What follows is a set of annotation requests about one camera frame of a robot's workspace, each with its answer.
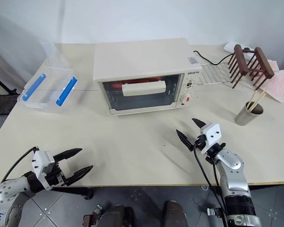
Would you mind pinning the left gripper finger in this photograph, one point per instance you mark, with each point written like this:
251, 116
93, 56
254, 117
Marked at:
80, 173
67, 153

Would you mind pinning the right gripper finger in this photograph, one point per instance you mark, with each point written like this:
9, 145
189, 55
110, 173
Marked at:
185, 140
199, 123

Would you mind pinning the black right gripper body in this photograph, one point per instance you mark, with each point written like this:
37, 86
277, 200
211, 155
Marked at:
200, 142

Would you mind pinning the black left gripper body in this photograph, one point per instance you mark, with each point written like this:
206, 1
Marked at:
54, 176

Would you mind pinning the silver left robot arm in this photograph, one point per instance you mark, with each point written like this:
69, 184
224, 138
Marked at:
11, 189

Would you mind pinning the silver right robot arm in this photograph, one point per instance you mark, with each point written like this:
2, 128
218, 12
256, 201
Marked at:
232, 175

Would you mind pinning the white knob with red marking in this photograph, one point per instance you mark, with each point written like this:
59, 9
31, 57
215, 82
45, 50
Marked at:
185, 98

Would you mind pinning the silver oven knob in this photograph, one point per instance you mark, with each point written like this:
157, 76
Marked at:
190, 84

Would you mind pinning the glass oven door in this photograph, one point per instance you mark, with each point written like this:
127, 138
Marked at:
144, 101

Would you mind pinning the clear plastic box blue handles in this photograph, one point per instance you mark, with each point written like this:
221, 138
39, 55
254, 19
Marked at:
46, 94

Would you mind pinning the white toaster oven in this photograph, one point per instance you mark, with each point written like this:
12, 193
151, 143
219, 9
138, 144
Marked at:
137, 59

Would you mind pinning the black table leg caster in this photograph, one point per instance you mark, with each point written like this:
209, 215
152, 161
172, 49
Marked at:
88, 192

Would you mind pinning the steel cup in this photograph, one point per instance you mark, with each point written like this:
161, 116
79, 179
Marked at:
247, 117

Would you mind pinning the dark rounded shape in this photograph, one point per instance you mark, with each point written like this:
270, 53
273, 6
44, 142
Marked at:
118, 216
175, 214

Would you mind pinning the wooden chopsticks bundle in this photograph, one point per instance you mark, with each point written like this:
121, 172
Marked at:
256, 100

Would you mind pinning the blue container clip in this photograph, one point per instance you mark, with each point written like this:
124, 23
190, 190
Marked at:
67, 91
35, 85

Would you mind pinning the brown wooden dish rack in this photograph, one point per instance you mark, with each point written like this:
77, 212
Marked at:
241, 63

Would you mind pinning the white power strip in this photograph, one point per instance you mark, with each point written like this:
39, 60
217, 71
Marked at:
230, 46

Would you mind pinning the pink cloth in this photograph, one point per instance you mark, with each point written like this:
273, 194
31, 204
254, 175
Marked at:
278, 86

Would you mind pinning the black tripod stand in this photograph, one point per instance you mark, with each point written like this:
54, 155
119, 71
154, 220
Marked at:
1, 81

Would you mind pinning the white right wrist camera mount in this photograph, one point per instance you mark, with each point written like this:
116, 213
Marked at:
211, 136

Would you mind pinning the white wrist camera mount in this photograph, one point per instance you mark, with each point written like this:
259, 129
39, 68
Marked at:
40, 163
211, 136

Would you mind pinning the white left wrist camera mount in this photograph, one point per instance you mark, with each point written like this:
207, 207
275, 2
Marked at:
40, 163

